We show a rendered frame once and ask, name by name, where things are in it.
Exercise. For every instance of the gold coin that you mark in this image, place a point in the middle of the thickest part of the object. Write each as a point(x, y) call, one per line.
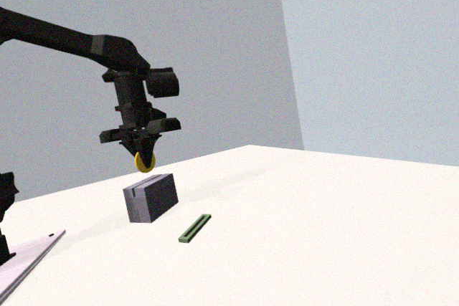
point(141, 167)

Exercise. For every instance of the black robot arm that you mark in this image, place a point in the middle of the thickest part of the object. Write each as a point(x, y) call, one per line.
point(115, 53)

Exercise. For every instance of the green slotted holder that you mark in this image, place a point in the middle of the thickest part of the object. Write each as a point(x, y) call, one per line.
point(194, 229)

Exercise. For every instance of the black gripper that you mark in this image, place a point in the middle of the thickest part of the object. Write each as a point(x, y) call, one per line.
point(135, 116)

